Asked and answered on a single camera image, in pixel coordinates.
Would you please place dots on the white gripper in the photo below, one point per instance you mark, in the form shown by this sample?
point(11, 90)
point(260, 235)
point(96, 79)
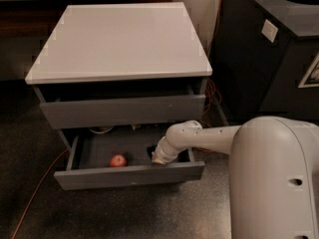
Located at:
point(161, 153)

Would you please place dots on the dark blue rxbar wrapper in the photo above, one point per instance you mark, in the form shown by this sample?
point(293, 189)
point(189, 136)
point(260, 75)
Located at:
point(151, 150)

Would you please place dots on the grey drawer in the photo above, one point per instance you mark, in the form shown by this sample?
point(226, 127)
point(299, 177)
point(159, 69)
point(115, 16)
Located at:
point(123, 111)
point(89, 161)

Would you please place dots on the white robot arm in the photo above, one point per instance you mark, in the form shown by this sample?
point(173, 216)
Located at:
point(272, 164)

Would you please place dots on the grey drawer cabinet white top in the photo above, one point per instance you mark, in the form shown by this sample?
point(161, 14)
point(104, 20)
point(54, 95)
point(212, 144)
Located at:
point(121, 51)

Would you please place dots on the grey top drawer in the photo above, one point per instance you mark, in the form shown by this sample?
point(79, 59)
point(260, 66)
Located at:
point(123, 111)

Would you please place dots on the red apple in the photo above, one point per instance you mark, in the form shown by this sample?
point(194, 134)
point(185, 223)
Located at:
point(118, 160)

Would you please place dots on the white bowl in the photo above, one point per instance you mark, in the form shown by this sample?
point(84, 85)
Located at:
point(100, 129)

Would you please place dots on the black trash bin cabinet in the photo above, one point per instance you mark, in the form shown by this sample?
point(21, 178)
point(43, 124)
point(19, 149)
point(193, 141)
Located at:
point(256, 77)

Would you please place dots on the white label on bin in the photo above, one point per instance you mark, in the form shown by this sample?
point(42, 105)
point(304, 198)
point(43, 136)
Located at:
point(269, 30)

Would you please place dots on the framed sign on bin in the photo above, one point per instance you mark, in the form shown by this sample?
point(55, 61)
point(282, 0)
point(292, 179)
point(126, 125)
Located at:
point(311, 77)

